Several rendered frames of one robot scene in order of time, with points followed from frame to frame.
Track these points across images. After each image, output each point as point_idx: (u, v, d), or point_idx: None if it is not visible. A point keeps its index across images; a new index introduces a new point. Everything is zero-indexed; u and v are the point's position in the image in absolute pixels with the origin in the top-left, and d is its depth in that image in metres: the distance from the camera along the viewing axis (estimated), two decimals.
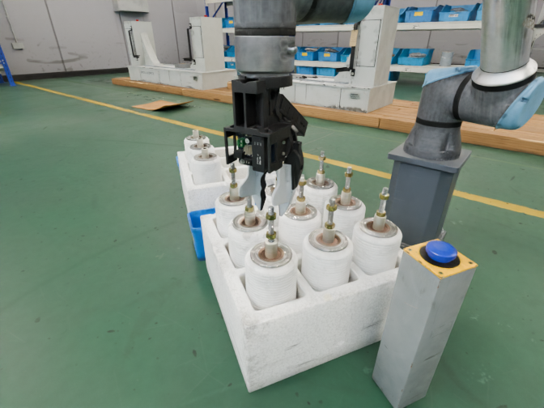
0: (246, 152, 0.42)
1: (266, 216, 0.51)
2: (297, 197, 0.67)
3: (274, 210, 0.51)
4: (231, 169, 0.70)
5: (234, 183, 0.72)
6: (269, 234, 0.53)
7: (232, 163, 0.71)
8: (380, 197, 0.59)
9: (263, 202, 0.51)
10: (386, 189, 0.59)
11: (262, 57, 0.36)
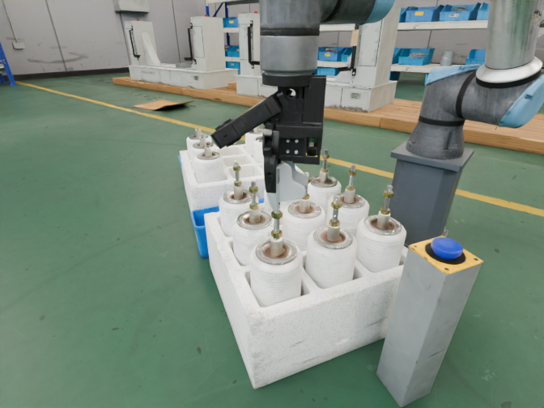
0: (312, 146, 0.44)
1: (271, 214, 0.52)
2: None
3: (278, 209, 0.51)
4: (235, 167, 0.70)
5: (238, 181, 0.72)
6: (274, 231, 0.53)
7: (236, 161, 0.71)
8: (384, 195, 0.60)
9: None
10: (390, 187, 0.59)
11: None
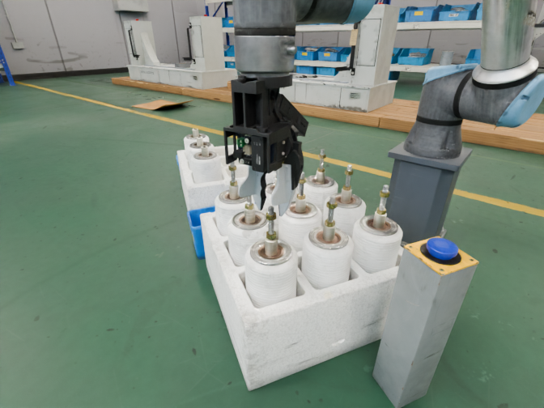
0: (246, 152, 0.42)
1: (274, 213, 0.52)
2: (297, 195, 0.67)
3: (268, 209, 0.51)
4: (231, 167, 0.70)
5: (234, 181, 0.72)
6: (273, 231, 0.53)
7: None
8: (380, 195, 0.59)
9: (263, 202, 0.51)
10: (386, 187, 0.58)
11: (261, 57, 0.36)
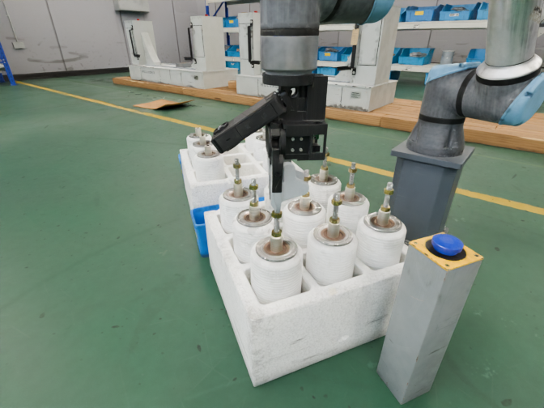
0: (312, 142, 0.46)
1: (281, 211, 0.52)
2: None
3: None
4: (235, 164, 0.70)
5: (238, 179, 0.72)
6: (278, 230, 0.54)
7: (236, 159, 0.71)
8: (384, 192, 0.60)
9: (275, 205, 0.51)
10: (390, 184, 0.59)
11: None
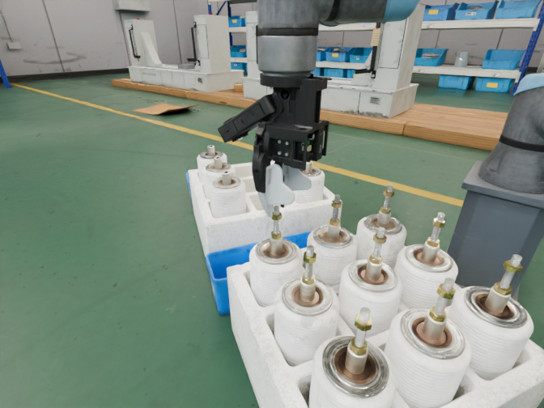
0: (306, 150, 0.43)
1: (370, 317, 0.33)
2: (371, 257, 0.47)
3: (360, 311, 0.32)
4: (280, 213, 0.52)
5: (278, 230, 0.53)
6: (362, 342, 0.34)
7: (274, 208, 0.51)
8: (507, 269, 0.40)
9: (269, 208, 0.50)
10: (519, 259, 0.39)
11: (316, 55, 0.39)
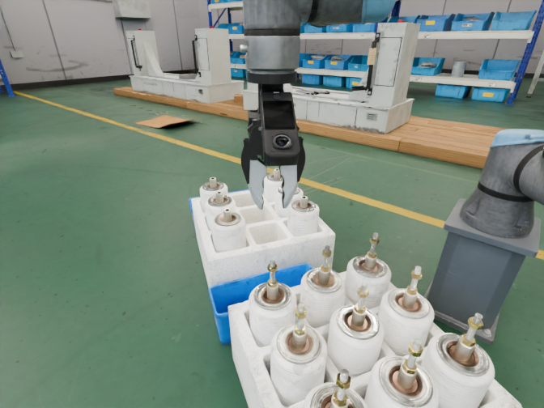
0: None
1: (349, 376, 0.39)
2: (355, 308, 0.54)
3: (340, 372, 0.39)
4: (275, 264, 0.58)
5: (273, 278, 0.60)
6: (343, 395, 0.41)
7: (270, 262, 0.57)
8: (471, 325, 0.46)
9: (282, 202, 0.52)
10: (480, 318, 0.46)
11: None
